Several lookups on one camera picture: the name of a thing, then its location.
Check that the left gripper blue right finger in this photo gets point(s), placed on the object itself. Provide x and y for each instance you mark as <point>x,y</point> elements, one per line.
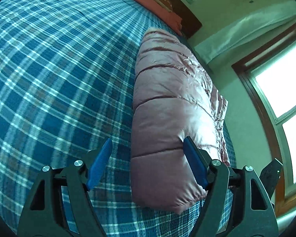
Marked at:
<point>199,161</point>

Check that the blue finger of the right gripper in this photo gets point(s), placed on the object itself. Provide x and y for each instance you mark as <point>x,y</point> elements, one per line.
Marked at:
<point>270,175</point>

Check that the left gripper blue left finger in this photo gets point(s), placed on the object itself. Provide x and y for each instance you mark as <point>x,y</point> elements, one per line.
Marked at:
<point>96,161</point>

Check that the pink quilted puffer jacket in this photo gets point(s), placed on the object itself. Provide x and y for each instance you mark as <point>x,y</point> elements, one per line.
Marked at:
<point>174,97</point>

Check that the left window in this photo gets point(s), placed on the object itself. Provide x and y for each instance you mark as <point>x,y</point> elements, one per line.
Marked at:
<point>269,77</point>

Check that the dark wooden headboard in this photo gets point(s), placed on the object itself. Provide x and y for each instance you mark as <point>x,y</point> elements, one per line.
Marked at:
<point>190,23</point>

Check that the left green curtain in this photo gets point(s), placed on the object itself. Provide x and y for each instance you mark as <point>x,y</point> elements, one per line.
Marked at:
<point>246,29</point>

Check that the brown patterned pillow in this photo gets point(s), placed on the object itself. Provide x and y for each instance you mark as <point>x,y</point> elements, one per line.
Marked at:
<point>166,4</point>

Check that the orange folded blanket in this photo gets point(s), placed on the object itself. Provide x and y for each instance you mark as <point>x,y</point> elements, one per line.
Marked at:
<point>159,9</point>

